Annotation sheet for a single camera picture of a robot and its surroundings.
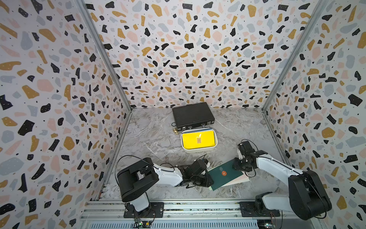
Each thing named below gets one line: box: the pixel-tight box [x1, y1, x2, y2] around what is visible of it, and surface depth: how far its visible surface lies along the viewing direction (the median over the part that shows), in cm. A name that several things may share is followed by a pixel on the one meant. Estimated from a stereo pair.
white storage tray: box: [180, 127, 218, 153], surface depth 99 cm
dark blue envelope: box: [197, 127, 214, 133], surface depth 103 cm
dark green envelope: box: [207, 160, 244, 191], surface depth 88 cm
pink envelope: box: [222, 170, 250, 187], surface depth 86 cm
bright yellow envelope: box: [182, 130, 216, 150], surface depth 99 cm
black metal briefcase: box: [172, 102, 215, 131], surface depth 115 cm
